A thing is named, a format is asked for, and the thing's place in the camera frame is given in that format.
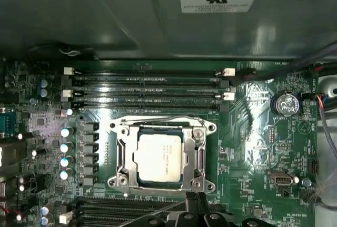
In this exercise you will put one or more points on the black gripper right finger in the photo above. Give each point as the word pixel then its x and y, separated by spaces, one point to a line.
pixel 204 203

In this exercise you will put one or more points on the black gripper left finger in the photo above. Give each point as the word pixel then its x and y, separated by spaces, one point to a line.
pixel 190 203

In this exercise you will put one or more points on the thin metal locking lever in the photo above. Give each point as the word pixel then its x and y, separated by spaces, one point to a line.
pixel 204 159
pixel 119 157

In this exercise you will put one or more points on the silver-topped CPU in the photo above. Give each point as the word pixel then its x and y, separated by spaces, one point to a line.
pixel 155 158

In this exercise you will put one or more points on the CPU socket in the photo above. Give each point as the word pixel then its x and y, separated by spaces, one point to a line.
pixel 122 181

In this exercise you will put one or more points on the RAM slot with black clips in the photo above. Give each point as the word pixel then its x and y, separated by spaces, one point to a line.
pixel 118 201
pixel 110 209
pixel 147 81
pixel 147 106
pixel 100 223

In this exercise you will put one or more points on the RAM slot with white clips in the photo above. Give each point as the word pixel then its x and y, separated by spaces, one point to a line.
pixel 105 216
pixel 147 73
pixel 147 93

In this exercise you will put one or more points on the green motherboard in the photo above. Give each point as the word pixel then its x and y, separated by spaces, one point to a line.
pixel 237 137

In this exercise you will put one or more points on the round coin battery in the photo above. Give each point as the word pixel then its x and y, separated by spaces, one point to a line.
pixel 287 104

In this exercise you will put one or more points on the white case label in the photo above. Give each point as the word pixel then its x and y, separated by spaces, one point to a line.
pixel 218 7

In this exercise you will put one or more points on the black open PC case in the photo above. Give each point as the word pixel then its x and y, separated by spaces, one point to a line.
pixel 79 13

